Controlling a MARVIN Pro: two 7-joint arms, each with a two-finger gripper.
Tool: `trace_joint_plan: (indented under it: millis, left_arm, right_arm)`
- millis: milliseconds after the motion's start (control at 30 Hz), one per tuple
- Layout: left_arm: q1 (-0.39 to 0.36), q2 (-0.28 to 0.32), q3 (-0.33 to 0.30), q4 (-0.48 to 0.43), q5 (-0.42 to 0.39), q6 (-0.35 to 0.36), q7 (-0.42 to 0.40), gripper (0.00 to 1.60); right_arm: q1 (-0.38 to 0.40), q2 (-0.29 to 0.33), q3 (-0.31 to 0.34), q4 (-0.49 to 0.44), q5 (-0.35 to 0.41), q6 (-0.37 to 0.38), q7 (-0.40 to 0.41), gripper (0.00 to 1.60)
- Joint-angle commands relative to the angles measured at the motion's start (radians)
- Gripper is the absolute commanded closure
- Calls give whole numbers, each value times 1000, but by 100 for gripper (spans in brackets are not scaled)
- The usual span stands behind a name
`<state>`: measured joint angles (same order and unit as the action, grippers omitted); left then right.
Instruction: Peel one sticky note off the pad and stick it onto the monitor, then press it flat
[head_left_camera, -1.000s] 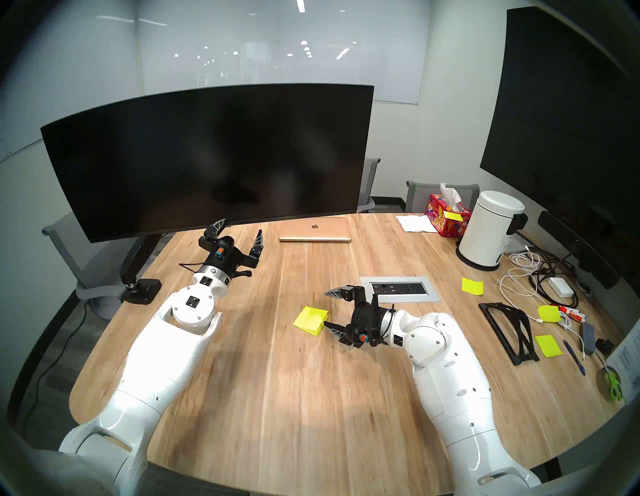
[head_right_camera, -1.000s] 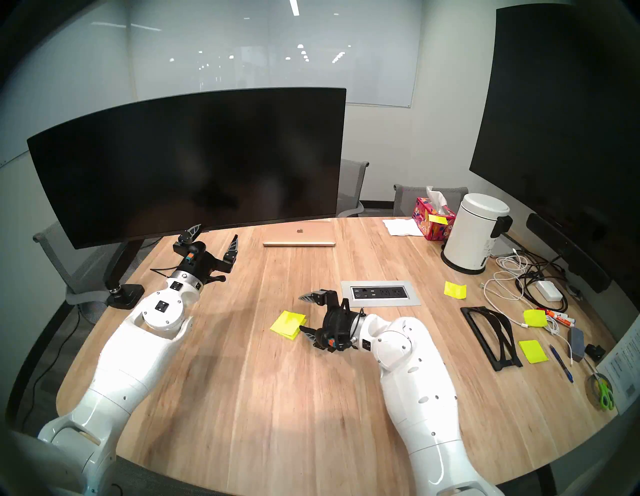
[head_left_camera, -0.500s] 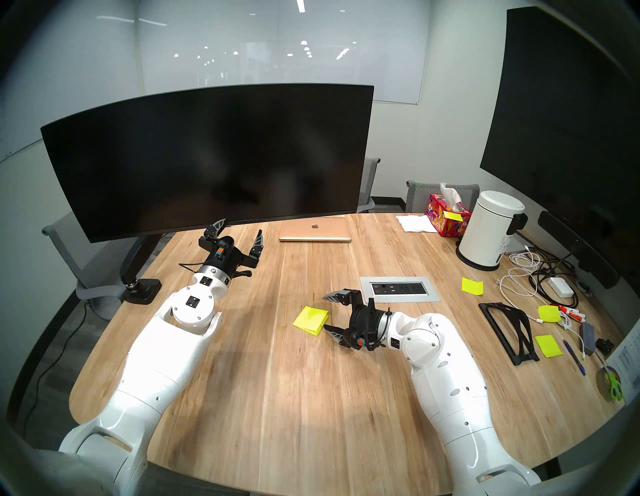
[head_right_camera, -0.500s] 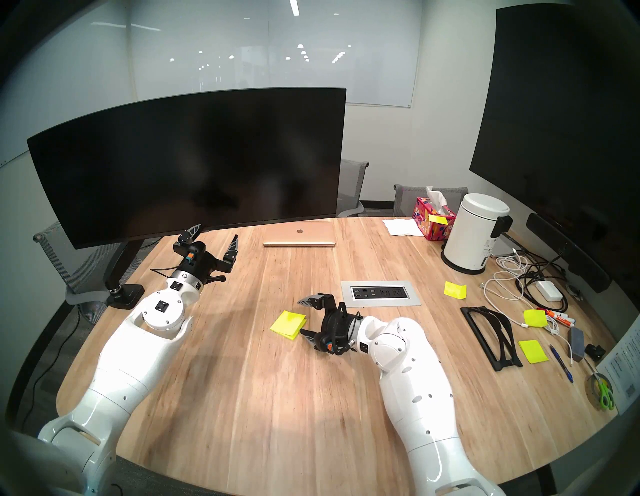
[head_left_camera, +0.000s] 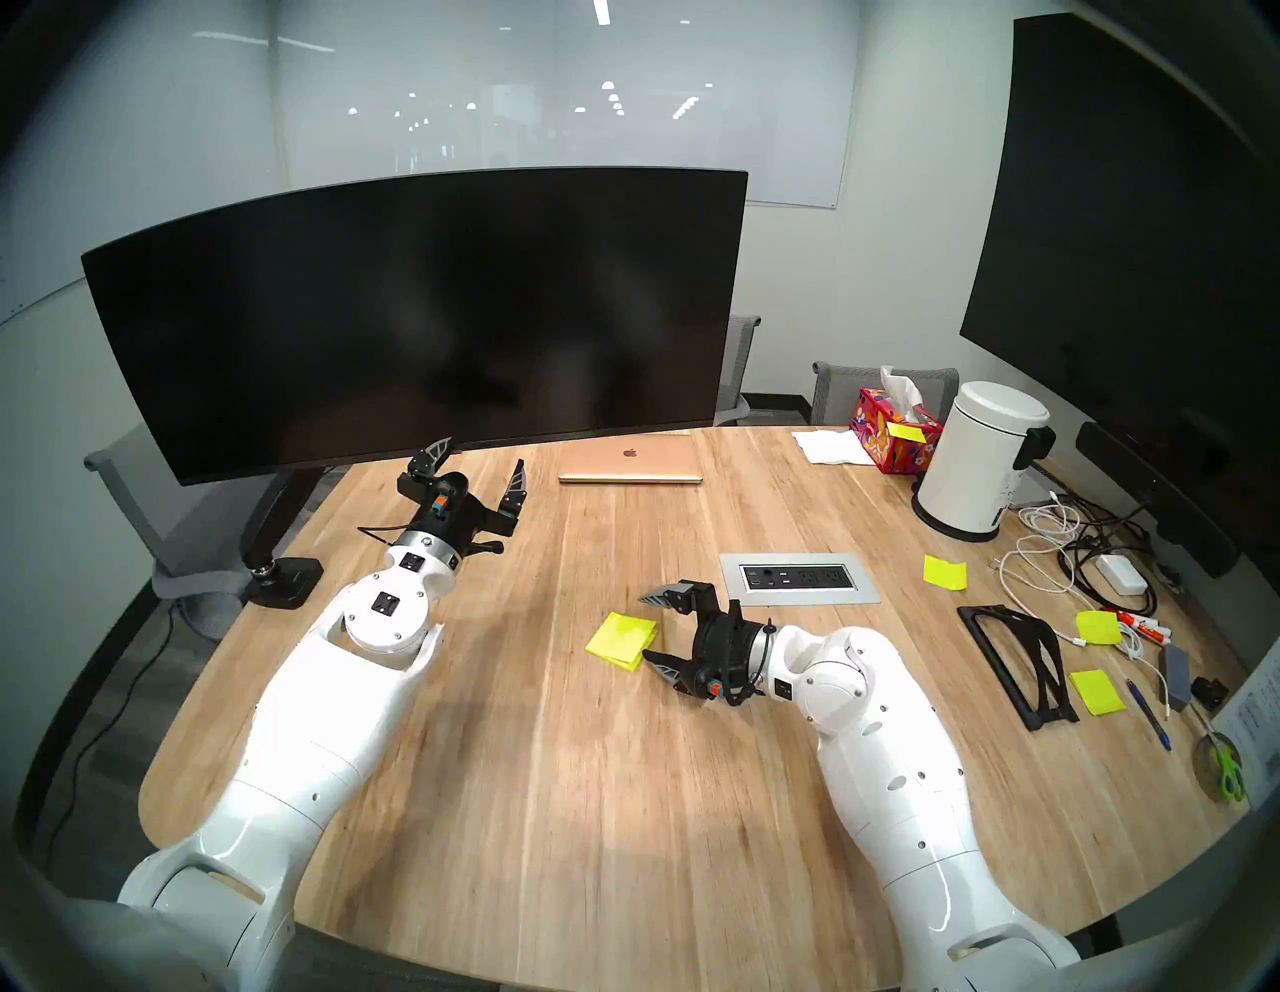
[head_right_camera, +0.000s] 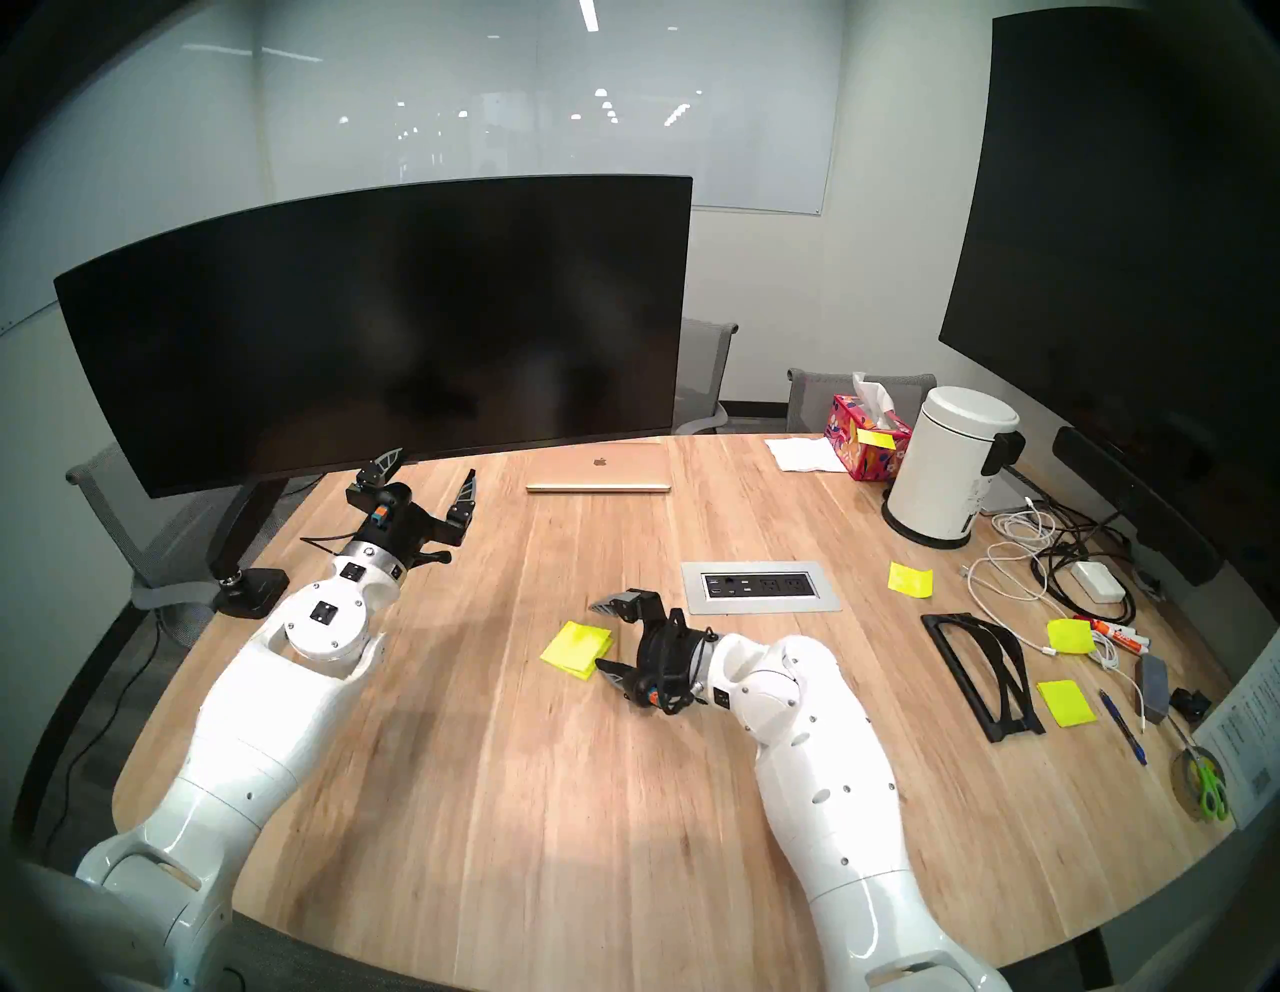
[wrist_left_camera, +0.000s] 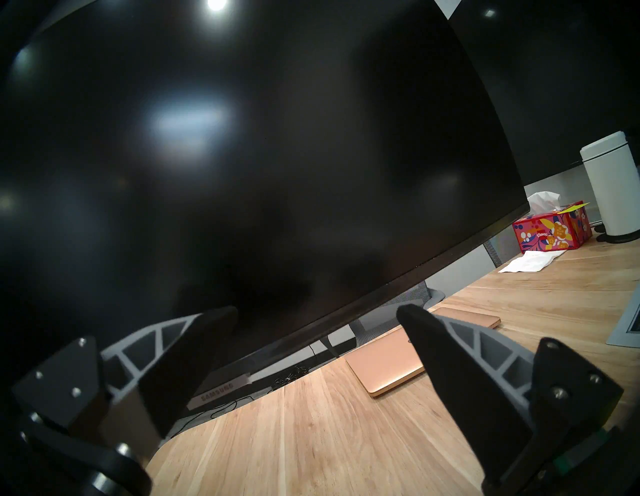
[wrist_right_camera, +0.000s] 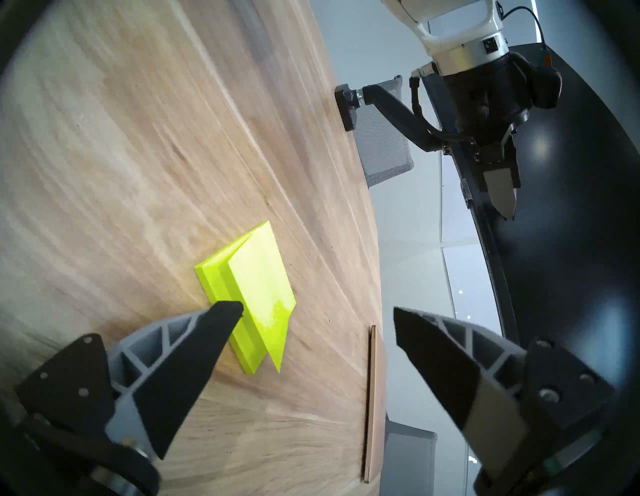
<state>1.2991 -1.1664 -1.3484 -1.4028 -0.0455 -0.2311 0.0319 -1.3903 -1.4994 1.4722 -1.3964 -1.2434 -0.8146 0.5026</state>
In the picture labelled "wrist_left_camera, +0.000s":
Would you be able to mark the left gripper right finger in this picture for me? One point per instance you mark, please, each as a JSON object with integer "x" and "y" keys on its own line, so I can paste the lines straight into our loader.
{"x": 475, "y": 390}

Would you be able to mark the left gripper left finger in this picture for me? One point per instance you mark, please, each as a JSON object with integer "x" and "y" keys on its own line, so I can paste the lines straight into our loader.
{"x": 185, "y": 360}

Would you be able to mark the curved black monitor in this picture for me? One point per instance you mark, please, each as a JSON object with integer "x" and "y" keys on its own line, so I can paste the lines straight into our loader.
{"x": 250, "y": 175}

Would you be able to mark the yellow note on tissue box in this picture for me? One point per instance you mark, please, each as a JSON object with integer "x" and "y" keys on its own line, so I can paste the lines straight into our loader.
{"x": 574, "y": 206}

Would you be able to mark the gold closed laptop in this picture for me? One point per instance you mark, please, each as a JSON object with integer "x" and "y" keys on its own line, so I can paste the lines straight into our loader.
{"x": 390, "y": 360}

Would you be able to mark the grey mesh office chair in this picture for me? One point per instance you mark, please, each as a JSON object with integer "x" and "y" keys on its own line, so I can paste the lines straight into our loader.
{"x": 385, "y": 315}
{"x": 497, "y": 247}

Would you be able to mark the white paper napkin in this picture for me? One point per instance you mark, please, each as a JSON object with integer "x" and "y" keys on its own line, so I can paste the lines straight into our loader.
{"x": 532, "y": 261}

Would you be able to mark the silver table outlet panel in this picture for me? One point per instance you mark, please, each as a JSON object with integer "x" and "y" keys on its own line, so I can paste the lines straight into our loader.
{"x": 627, "y": 325}

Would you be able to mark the red floral tissue box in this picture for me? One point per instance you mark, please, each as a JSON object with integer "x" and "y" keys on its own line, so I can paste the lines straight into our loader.
{"x": 550, "y": 232}

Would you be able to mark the white pedal trash can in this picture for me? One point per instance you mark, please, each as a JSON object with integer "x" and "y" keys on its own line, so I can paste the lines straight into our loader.
{"x": 615, "y": 190}

